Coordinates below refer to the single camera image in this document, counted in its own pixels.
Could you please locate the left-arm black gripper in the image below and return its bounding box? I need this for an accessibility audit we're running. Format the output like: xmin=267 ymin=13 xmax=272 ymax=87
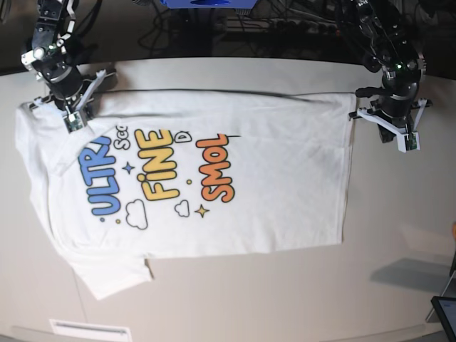
xmin=356 ymin=82 xmax=419 ymax=143

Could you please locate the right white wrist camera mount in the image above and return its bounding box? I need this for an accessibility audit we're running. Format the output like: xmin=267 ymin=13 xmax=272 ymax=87
xmin=28 ymin=68 xmax=117 ymax=133

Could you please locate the white paper label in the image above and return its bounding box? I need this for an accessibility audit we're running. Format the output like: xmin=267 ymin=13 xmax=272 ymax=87
xmin=49 ymin=319 xmax=132 ymax=341

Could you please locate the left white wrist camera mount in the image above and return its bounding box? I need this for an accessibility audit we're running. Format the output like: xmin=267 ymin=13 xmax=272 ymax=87
xmin=348 ymin=98 xmax=433 ymax=153

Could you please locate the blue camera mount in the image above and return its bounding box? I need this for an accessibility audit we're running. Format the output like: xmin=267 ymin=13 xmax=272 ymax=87
xmin=160 ymin=0 xmax=257 ymax=9

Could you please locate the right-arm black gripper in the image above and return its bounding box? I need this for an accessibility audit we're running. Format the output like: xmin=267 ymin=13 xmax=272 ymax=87
xmin=41 ymin=63 xmax=91 ymax=110

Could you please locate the laptop computer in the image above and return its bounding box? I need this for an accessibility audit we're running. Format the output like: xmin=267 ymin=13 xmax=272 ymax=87
xmin=426 ymin=256 xmax=455 ymax=342

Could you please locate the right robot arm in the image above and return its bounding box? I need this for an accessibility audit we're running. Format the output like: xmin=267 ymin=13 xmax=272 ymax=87
xmin=21 ymin=1 xmax=103 ymax=110

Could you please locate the white power strip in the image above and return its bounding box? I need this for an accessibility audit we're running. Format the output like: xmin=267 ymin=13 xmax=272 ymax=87
xmin=217 ymin=16 xmax=340 ymax=35

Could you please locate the white printed T-shirt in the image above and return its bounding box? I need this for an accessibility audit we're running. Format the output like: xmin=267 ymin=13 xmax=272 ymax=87
xmin=16 ymin=90 xmax=357 ymax=299

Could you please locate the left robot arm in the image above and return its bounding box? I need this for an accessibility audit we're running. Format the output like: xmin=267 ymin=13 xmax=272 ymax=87
xmin=78 ymin=1 xmax=429 ymax=152

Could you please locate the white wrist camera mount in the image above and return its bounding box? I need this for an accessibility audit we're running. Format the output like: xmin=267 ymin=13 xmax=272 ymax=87
xmin=348 ymin=98 xmax=433 ymax=153
xmin=28 ymin=68 xmax=117 ymax=133

